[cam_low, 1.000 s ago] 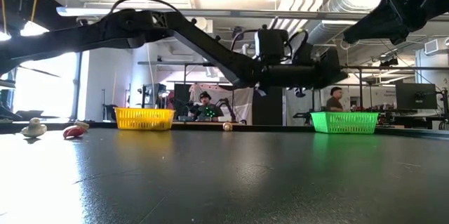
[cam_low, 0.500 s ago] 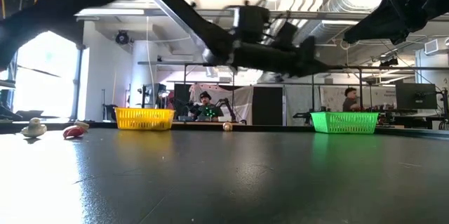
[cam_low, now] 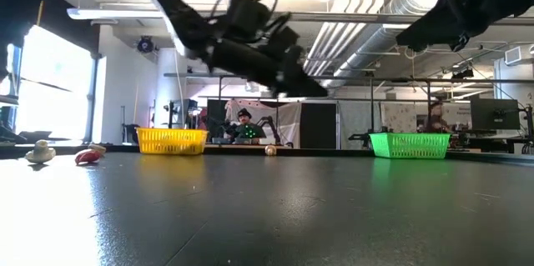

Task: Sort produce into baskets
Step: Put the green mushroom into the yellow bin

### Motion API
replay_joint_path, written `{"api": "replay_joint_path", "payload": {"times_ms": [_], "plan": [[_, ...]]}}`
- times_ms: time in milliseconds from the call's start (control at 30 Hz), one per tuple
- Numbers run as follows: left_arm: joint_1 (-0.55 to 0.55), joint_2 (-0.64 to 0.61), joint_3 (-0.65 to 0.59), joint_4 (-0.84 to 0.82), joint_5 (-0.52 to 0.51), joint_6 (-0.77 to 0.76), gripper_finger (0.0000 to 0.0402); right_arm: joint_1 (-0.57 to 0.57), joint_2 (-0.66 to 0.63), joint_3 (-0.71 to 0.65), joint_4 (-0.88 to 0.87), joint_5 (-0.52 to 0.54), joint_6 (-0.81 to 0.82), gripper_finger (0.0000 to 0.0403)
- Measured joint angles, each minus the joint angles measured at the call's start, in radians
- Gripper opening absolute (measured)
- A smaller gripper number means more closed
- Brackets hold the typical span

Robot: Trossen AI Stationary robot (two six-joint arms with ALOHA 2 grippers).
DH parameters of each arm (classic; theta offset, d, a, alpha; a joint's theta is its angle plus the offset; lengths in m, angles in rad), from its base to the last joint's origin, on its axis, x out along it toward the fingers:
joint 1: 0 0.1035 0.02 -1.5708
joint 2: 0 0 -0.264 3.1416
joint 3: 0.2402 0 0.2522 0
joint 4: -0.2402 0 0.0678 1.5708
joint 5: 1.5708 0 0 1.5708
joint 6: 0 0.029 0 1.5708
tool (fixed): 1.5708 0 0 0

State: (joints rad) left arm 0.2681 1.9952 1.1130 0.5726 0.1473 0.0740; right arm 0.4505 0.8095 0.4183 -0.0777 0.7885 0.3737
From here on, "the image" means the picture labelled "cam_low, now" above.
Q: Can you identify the grey overhead frame rail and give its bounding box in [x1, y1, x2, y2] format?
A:
[66, 5, 534, 26]

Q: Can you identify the bright large window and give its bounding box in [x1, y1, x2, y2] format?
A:
[0, 26, 96, 142]

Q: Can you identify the green plastic basket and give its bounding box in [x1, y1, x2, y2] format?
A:
[369, 132, 452, 159]

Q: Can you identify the black computer monitor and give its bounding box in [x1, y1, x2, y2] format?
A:
[470, 98, 521, 131]

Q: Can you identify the black background rack frame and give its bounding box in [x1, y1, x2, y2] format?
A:
[163, 72, 534, 150]

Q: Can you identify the person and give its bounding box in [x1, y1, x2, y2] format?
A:
[227, 107, 268, 145]
[421, 101, 451, 133]

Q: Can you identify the white cloth backdrop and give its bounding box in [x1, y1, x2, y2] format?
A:
[224, 98, 302, 142]

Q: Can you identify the large silver ventilation duct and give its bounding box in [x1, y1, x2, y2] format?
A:
[310, 0, 454, 92]

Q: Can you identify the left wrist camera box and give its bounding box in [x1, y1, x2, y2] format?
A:
[224, 0, 273, 30]

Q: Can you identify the black ceiling track light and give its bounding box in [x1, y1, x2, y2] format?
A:
[450, 68, 475, 80]

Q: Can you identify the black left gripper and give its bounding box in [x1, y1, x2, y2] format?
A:
[265, 25, 330, 99]

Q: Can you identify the yellow plastic basket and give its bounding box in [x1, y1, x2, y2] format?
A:
[136, 128, 209, 156]

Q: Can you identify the white wall air unit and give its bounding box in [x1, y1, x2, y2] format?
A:
[503, 44, 525, 66]

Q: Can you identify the white patterned curtain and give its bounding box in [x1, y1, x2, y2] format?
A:
[338, 101, 472, 138]

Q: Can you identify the small red chili pepper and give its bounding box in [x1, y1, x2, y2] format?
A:
[74, 149, 103, 166]

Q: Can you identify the white ceiling pipe run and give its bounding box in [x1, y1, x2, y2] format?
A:
[302, 0, 383, 78]

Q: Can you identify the black partition panel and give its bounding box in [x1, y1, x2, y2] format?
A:
[300, 102, 338, 150]

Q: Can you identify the black round ceiling speaker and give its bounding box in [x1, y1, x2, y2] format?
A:
[136, 35, 154, 53]

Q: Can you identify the black equipment stand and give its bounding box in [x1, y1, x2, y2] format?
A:
[163, 98, 201, 130]

